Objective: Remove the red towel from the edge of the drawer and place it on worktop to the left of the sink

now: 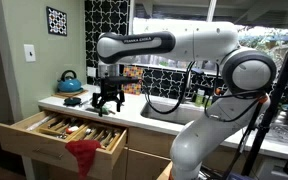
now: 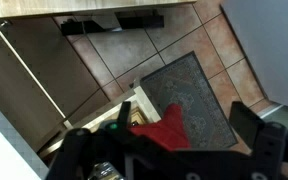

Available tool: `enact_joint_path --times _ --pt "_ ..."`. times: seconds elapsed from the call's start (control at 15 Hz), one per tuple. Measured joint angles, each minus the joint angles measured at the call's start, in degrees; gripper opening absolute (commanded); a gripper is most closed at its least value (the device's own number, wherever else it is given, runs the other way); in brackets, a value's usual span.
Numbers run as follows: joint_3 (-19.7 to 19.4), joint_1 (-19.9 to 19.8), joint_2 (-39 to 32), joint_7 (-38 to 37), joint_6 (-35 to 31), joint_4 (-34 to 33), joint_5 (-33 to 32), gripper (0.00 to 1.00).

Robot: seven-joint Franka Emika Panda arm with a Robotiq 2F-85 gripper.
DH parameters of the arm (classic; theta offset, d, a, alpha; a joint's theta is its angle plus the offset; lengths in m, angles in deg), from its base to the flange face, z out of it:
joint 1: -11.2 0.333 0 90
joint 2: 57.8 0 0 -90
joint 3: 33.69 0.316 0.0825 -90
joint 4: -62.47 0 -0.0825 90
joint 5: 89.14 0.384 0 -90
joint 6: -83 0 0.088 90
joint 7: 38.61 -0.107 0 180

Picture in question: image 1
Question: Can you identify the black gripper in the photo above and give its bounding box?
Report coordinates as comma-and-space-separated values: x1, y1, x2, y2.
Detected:
91, 82, 126, 118

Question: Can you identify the red towel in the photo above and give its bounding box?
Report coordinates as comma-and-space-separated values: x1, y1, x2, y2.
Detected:
64, 139, 103, 180

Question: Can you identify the stainless steel sink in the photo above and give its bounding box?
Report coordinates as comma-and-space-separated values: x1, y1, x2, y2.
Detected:
139, 100, 206, 126

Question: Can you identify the light wooden drawer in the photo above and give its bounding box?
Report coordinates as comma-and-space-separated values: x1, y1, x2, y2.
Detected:
0, 109, 128, 180

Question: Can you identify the multicolour checkered cutting board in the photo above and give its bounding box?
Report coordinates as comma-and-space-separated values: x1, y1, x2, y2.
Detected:
121, 65, 145, 96

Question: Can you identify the small black dish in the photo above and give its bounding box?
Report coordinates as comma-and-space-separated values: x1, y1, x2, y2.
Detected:
63, 96, 83, 107

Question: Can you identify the wooden cutlery tray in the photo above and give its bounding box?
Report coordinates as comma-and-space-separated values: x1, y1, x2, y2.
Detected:
26, 112, 123, 152

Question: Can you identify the wooden trivet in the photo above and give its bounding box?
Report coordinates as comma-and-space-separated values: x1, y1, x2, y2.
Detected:
51, 88, 89, 100

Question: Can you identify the wooden cabinet front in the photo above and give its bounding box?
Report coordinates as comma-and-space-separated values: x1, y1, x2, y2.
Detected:
126, 126, 179, 180

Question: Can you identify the green soap bottle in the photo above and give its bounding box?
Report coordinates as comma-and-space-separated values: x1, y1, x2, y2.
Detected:
194, 88, 206, 107

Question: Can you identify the small clear bottle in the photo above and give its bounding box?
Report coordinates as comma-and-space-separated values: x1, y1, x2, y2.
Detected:
204, 94, 214, 108

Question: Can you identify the black tripod pole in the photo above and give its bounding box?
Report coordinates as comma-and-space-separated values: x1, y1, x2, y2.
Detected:
240, 51, 288, 178

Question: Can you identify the metal dish rack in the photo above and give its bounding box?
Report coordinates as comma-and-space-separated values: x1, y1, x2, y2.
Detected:
266, 109, 288, 147

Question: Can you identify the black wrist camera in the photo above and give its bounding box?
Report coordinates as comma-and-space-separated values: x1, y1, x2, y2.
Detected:
100, 75, 142, 85

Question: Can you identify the white wall outlet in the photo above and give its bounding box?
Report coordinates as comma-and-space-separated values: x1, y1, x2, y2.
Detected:
86, 66, 98, 79

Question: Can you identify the teal kettle black handle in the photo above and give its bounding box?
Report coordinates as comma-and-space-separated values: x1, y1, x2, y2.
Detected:
57, 69, 84, 94

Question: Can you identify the red handled utensil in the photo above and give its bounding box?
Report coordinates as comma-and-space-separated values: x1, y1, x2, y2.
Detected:
65, 125, 81, 135

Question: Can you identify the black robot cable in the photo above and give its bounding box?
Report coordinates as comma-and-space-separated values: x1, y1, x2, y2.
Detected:
143, 61, 196, 116

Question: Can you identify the metal drawer handle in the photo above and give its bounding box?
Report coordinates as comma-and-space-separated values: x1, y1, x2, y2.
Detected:
31, 147, 65, 161

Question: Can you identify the white light switch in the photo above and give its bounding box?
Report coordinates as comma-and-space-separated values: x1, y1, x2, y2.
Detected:
23, 43, 37, 63

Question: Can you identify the patterned wall tile picture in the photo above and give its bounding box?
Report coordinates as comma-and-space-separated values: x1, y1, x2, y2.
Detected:
45, 5, 69, 37

